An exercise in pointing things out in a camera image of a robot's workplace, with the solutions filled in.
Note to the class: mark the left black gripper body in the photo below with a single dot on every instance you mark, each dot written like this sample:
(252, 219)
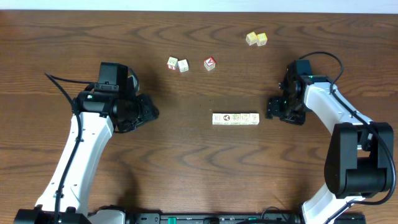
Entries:
(148, 109)

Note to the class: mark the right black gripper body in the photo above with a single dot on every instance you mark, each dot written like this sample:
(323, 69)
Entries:
(288, 111)

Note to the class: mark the blue edged white block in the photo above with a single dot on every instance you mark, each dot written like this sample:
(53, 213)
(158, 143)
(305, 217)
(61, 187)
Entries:
(254, 118)

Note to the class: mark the white block brown pattern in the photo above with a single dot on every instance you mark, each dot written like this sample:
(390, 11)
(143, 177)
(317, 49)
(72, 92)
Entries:
(236, 119)

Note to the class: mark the soccer ball picture block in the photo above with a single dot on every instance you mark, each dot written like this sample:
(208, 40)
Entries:
(225, 119)

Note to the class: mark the white block grid pattern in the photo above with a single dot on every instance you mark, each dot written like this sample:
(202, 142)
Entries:
(216, 119)

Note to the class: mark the green edged white block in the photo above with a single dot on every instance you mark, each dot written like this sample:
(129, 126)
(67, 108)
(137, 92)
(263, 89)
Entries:
(245, 119)

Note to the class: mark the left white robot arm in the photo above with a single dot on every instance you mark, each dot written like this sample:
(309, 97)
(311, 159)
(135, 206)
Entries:
(97, 116)

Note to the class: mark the white block red side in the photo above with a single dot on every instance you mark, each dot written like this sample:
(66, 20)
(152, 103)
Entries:
(172, 63)

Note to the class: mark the yellow block right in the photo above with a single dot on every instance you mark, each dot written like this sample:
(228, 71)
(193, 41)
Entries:
(261, 39)

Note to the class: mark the yellow block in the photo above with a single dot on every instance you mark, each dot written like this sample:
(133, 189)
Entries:
(251, 38)
(261, 39)

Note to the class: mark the white block plain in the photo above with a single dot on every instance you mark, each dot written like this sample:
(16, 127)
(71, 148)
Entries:
(183, 65)

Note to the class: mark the yellow block left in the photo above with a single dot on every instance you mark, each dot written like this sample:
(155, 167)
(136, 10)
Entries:
(251, 38)

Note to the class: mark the red letter A block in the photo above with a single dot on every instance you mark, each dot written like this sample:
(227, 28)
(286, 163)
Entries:
(209, 63)

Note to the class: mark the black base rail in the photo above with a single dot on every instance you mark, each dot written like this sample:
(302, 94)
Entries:
(156, 218)

